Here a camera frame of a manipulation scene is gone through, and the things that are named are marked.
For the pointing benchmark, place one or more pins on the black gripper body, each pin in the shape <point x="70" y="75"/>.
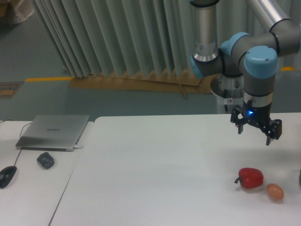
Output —
<point x="256" y="116"/>

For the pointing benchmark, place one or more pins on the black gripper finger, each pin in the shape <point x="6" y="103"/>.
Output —
<point x="272" y="129"/>
<point x="237" y="118"/>

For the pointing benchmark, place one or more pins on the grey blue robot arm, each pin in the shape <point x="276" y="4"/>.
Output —
<point x="251" y="61"/>

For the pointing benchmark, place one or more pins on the red bell pepper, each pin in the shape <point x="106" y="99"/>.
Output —
<point x="249" y="178"/>

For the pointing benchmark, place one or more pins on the brown egg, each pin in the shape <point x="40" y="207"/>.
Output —
<point x="275" y="192"/>

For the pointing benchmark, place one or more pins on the brown cardboard sheet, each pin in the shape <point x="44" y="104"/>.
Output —
<point x="184" y="83"/>

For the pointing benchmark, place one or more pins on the grey pleated curtain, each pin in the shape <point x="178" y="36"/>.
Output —
<point x="165" y="40"/>

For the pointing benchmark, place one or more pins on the white usb plug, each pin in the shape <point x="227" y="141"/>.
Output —
<point x="78" y="147"/>

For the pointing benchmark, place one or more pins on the silver laptop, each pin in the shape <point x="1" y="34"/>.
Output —
<point x="53" y="132"/>

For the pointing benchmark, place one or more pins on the small black gadget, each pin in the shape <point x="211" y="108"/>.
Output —
<point x="46" y="160"/>

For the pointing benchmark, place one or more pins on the black computer mouse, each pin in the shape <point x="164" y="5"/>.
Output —
<point x="6" y="175"/>

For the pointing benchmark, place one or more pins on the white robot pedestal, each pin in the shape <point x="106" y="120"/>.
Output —
<point x="228" y="92"/>

